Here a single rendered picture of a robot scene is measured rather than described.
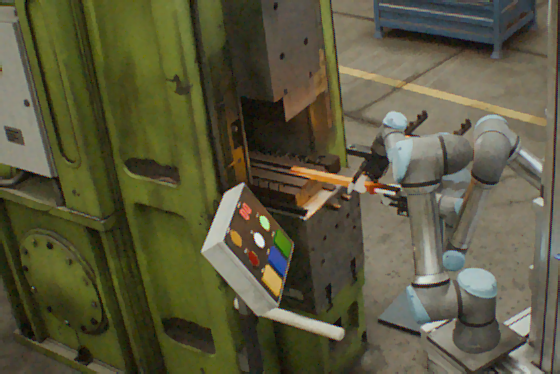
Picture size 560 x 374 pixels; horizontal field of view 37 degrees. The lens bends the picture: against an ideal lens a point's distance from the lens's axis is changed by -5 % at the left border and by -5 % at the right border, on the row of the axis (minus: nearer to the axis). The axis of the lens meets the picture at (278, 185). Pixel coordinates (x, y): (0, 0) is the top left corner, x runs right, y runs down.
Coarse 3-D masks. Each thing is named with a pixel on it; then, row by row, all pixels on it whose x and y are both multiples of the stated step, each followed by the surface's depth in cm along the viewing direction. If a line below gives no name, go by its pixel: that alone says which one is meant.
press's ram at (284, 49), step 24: (240, 0) 276; (264, 0) 273; (288, 0) 284; (312, 0) 296; (240, 24) 281; (264, 24) 276; (288, 24) 287; (312, 24) 299; (240, 48) 286; (264, 48) 280; (288, 48) 290; (312, 48) 302; (240, 72) 291; (264, 72) 285; (288, 72) 292; (312, 72) 305; (240, 96) 297; (264, 96) 290
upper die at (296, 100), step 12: (300, 84) 301; (312, 84) 307; (288, 96) 295; (300, 96) 302; (312, 96) 308; (252, 108) 303; (264, 108) 300; (276, 108) 297; (288, 108) 297; (300, 108) 303
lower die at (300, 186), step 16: (272, 160) 334; (288, 160) 332; (256, 176) 325; (272, 176) 323; (288, 176) 322; (304, 176) 319; (256, 192) 322; (272, 192) 318; (288, 192) 314; (304, 192) 317
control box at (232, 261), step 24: (240, 192) 274; (216, 216) 269; (240, 216) 266; (264, 216) 280; (216, 240) 253; (264, 240) 271; (288, 240) 285; (216, 264) 254; (240, 264) 253; (264, 264) 264; (288, 264) 277; (240, 288) 258; (264, 288) 257; (264, 312) 261
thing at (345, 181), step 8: (296, 168) 323; (304, 168) 322; (312, 176) 318; (320, 176) 316; (328, 176) 314; (336, 176) 313; (344, 176) 312; (344, 184) 311; (368, 184) 306; (376, 184) 304; (384, 184) 303; (376, 192) 304
